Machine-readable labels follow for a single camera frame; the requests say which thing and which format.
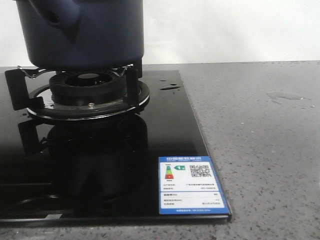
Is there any black gas burner head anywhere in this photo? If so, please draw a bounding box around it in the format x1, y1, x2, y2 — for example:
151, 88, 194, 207
49, 70, 127, 106

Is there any blue energy label sticker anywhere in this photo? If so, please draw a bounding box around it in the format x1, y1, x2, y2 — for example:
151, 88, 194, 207
158, 156, 231, 216

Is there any black pot support grate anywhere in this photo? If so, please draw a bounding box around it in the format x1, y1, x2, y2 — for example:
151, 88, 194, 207
4, 60, 150, 122

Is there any dark blue cooking pot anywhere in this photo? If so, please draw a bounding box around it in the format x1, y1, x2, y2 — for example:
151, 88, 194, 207
16, 0, 144, 71

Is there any black glass gas stove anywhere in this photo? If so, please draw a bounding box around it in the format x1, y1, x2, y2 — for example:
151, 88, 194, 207
0, 69, 232, 227

